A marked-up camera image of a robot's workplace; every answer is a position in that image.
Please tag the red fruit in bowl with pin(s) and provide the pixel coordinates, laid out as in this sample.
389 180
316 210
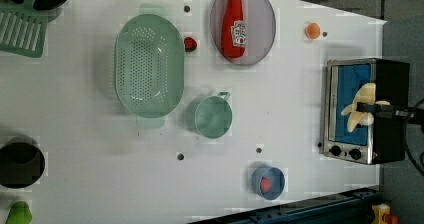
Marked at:
265 184

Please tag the silver black toaster oven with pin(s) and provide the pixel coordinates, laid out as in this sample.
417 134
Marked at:
384 140

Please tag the black round pot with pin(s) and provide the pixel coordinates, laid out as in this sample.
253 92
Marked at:
22 163

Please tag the orange toy fruit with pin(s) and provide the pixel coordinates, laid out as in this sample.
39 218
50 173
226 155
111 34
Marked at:
313 31

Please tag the green dish rack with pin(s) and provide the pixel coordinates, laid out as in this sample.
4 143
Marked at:
23 29

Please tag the yellow peeled toy banana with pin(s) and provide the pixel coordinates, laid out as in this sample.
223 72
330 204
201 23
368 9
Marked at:
365 96

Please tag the green toy pepper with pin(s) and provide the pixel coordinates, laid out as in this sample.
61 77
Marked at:
19 213

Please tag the green mug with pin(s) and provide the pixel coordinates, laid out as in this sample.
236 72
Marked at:
213 116

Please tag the red plush ketchup bottle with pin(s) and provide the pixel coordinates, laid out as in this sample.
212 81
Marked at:
233 32

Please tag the yellow red toy object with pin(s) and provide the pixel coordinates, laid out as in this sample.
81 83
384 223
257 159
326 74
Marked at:
382 215

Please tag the blue metal frame rail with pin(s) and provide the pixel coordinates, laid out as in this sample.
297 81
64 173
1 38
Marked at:
350 207

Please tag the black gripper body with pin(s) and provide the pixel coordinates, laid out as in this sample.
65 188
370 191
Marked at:
411 115

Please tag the green oval colander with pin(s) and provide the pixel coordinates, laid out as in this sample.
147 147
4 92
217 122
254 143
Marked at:
149 66

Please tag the blue bowl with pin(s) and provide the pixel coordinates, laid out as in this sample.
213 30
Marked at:
275 175

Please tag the red toy strawberry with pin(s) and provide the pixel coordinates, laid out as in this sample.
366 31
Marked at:
190 44

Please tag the grey round plate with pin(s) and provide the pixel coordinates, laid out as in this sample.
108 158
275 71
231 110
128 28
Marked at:
260 27

